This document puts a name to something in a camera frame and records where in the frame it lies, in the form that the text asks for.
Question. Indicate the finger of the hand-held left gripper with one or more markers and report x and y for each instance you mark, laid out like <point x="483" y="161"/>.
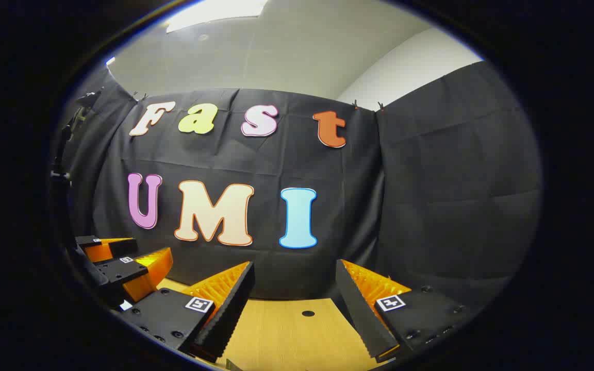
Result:
<point x="121" y="248"/>
<point x="121" y="270"/>

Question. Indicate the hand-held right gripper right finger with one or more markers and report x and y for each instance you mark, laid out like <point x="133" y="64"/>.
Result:
<point x="421" y="314"/>

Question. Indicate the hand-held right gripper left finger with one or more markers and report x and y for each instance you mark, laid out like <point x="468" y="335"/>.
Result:
<point x="173" y="314"/>

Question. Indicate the black stand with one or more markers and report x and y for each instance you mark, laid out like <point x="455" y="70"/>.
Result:
<point x="89" y="98"/>

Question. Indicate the ceiling light panel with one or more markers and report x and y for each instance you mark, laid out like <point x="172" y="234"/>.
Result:
<point x="214" y="10"/>

